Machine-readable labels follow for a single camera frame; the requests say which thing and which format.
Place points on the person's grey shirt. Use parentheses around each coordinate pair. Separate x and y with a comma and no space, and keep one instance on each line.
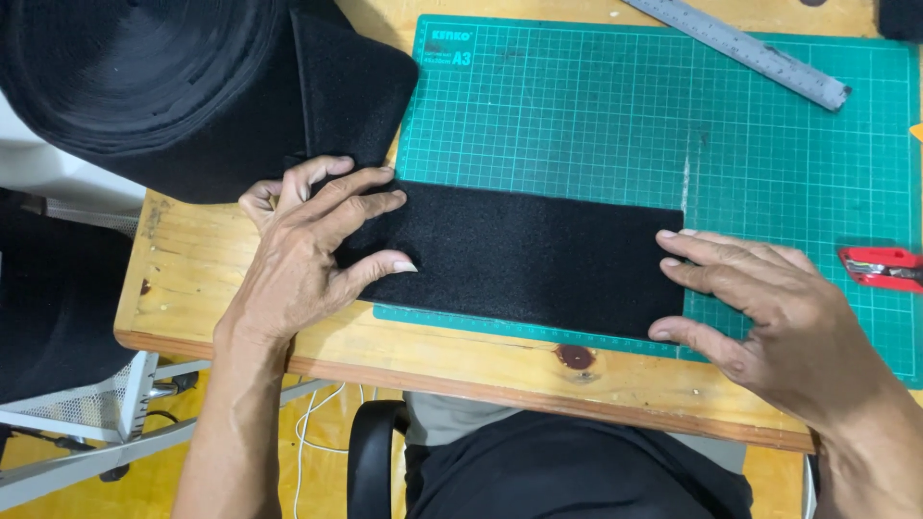
(454,418)

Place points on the large black felt roll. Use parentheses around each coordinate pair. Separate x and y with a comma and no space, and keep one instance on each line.
(187,86)

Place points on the metal ruler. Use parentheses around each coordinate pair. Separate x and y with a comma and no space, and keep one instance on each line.
(743,49)

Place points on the person's right hand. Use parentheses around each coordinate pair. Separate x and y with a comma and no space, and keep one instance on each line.
(786,324)

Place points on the wooden table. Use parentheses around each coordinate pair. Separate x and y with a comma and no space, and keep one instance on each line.
(447,375)

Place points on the orange object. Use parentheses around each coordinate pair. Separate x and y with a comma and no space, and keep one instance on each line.
(916,131)

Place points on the green cutting mat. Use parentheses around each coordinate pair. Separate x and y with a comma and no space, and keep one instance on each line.
(649,166)

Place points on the person's black shorts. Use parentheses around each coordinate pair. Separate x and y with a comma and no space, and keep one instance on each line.
(570,472)

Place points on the black felt strip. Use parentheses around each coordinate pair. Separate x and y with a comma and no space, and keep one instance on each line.
(519,256)

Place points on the white mesh chair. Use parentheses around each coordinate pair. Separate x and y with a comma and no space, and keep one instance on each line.
(65,346)

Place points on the black felt piece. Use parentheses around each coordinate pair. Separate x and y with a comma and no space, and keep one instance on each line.
(901,18)

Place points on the black office chair armrest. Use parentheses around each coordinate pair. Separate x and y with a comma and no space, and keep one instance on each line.
(371,458)

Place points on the person's left hand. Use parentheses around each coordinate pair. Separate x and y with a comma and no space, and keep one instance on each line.
(292,267)

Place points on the red utility knife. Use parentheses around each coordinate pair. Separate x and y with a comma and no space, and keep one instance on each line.
(881,268)

